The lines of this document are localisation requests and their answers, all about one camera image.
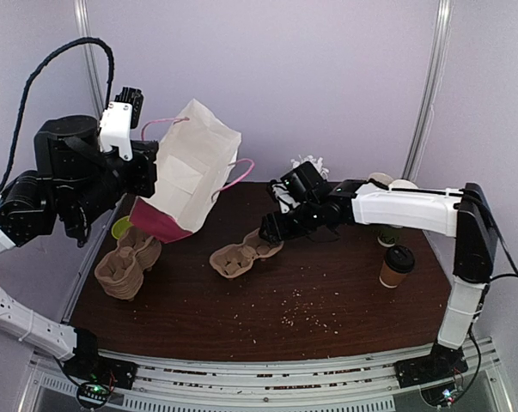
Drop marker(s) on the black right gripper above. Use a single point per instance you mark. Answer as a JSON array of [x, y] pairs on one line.
[[277, 225]]

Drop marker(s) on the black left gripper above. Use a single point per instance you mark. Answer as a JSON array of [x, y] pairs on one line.
[[145, 151]]

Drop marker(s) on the stack of paper cups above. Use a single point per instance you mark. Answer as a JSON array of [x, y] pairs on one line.
[[388, 236]]

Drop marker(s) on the single cardboard cup carrier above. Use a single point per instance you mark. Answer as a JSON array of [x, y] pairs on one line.
[[235, 260]]

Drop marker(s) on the stack of cardboard cup carriers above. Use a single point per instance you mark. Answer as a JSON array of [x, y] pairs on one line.
[[121, 272]]

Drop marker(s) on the single black cup lid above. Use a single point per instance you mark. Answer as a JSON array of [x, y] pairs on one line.
[[400, 259]]

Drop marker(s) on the single brown paper cup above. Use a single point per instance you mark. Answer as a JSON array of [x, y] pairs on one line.
[[392, 274]]

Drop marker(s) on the pink and white paper bag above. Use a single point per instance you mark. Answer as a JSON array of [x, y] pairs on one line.
[[194, 162]]

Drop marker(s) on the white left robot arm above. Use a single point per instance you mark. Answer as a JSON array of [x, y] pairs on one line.
[[75, 348]]

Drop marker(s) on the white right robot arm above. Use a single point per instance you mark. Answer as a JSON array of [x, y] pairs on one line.
[[462, 215]]

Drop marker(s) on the glass jar of straws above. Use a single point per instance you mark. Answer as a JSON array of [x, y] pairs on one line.
[[318, 164]]

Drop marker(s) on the lime green bowl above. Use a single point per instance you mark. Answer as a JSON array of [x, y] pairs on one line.
[[120, 226]]

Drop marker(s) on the beige ceramic mug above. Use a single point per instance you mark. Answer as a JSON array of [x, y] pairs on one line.
[[382, 178]]

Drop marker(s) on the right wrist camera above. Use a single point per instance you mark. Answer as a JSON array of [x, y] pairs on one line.
[[281, 196]]

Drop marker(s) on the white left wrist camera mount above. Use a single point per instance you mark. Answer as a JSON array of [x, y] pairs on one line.
[[119, 118]]

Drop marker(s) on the left aluminium frame post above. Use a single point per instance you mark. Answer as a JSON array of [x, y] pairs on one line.
[[83, 29]]

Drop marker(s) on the aluminium frame post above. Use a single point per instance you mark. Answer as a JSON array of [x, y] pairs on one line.
[[83, 29], [432, 83]]

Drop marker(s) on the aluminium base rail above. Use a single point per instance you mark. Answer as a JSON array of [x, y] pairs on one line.
[[365, 382]]

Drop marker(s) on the right aluminium frame post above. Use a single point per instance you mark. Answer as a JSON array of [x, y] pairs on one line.
[[432, 83]]

